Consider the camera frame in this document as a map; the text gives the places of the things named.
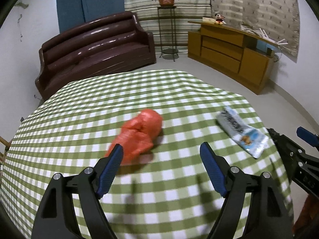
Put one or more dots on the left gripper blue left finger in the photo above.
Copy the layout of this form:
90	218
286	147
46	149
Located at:
108	167

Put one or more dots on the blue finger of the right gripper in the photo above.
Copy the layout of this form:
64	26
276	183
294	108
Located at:
279	139
309	137

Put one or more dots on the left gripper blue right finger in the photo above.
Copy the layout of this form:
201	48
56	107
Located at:
216	167

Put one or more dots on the blue white snack bag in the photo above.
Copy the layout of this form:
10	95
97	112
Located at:
248	138

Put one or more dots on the orange plastic bag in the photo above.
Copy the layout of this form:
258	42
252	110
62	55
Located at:
137	135

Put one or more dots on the green checkered tablecloth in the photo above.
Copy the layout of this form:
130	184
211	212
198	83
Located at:
166	193

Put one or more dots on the wooden TV cabinet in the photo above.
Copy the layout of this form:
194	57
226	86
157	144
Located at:
244	57

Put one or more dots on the white wifi router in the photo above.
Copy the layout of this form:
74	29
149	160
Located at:
262	33

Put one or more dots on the dark brown leather sofa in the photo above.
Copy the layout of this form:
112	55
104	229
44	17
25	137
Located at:
111	44

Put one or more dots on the beige patterned curtain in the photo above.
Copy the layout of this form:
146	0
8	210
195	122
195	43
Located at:
278	18

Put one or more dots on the mickey mouse plush toy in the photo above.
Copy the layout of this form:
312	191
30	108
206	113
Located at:
219	19

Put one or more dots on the green striped curtain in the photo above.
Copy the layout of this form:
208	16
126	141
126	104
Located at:
186	11

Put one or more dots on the flat box on cabinet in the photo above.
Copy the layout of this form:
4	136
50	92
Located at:
209	20

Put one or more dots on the black metal plant stand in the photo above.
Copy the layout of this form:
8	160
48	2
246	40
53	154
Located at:
168	13

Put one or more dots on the blue curtain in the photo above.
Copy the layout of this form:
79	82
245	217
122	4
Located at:
72	13

